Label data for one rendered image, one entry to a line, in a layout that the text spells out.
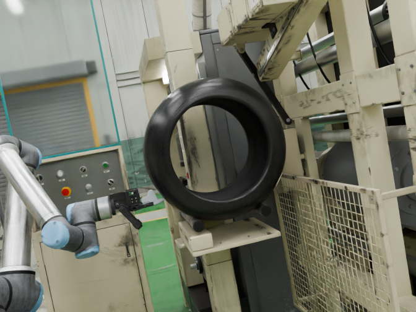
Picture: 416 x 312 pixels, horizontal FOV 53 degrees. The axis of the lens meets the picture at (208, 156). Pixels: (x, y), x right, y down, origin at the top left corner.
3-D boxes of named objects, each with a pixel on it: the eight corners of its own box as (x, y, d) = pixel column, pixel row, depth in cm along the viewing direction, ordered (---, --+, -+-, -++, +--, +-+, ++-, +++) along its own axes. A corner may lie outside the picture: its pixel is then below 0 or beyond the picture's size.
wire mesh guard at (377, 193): (293, 305, 215) (270, 171, 211) (296, 304, 215) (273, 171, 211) (411, 416, 127) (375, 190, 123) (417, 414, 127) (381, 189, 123)
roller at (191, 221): (192, 212, 198) (186, 219, 198) (185, 205, 197) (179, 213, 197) (207, 225, 164) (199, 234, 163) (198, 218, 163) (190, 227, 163)
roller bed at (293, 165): (264, 189, 221) (254, 134, 219) (290, 184, 223) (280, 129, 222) (277, 194, 201) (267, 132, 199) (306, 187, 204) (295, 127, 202)
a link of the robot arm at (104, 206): (101, 222, 162) (102, 218, 171) (113, 219, 163) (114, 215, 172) (96, 199, 161) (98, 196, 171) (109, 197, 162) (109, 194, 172)
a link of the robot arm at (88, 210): (71, 233, 165) (68, 209, 170) (103, 225, 168) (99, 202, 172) (65, 225, 157) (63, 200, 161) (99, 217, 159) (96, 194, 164)
